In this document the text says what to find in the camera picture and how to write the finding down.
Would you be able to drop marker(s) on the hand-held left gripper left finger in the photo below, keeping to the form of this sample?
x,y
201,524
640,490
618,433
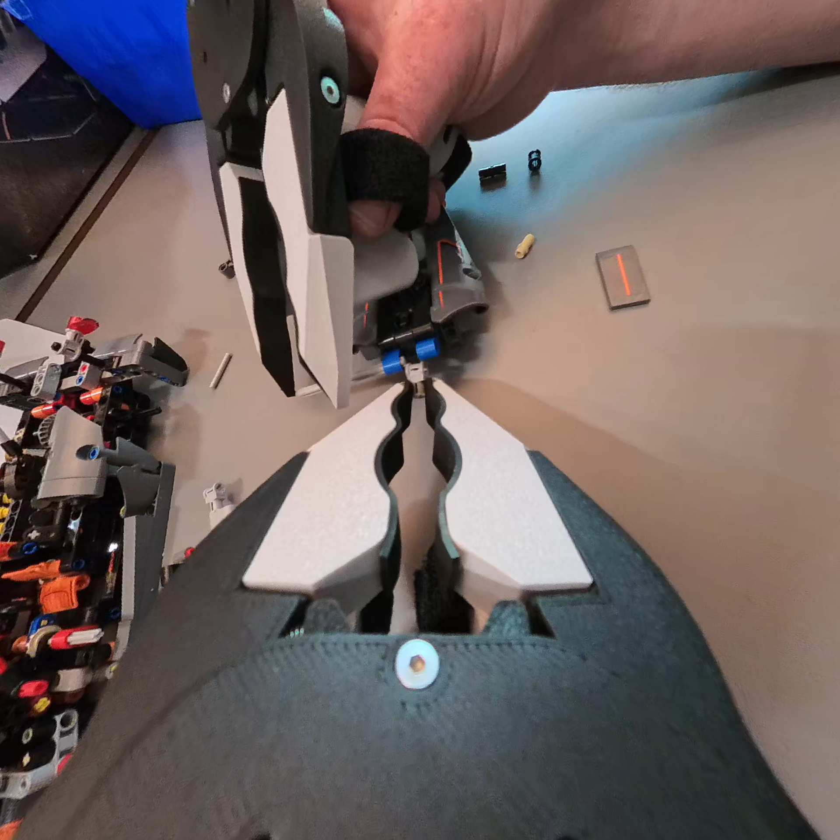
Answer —
x,y
315,525

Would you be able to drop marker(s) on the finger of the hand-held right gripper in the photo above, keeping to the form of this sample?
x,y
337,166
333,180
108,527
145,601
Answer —
x,y
328,308
233,210

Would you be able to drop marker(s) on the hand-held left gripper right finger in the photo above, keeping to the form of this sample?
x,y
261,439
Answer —
x,y
518,525

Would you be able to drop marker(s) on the long light grey lego axle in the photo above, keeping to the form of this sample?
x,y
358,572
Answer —
x,y
367,373

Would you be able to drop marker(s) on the light grey lego axle connector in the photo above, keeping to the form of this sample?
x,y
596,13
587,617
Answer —
x,y
416,374

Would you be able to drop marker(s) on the grey winged lego assembly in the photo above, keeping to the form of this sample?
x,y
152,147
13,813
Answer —
x,y
453,275

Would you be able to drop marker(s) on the person's right forearm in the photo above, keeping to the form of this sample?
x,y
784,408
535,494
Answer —
x,y
689,39

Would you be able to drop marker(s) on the short light grey lego axle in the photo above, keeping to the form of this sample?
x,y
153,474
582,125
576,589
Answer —
x,y
220,371

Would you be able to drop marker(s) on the lego set box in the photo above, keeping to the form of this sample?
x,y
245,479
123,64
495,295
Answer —
x,y
52,164

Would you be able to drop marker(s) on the tan lego pin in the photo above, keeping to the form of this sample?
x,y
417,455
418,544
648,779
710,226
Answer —
x,y
524,245

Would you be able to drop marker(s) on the black lego pin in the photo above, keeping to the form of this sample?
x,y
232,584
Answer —
x,y
492,175
535,161

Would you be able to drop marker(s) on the large lego vehicle build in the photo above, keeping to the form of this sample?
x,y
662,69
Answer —
x,y
72,472

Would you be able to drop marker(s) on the dark grey orange-striped lego tile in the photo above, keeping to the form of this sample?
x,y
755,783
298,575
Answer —
x,y
623,277

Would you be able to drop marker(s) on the blue plastic bin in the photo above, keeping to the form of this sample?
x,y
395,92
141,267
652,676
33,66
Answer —
x,y
118,59

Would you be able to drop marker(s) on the white rounded base plate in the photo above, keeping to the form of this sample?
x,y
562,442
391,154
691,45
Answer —
x,y
19,341

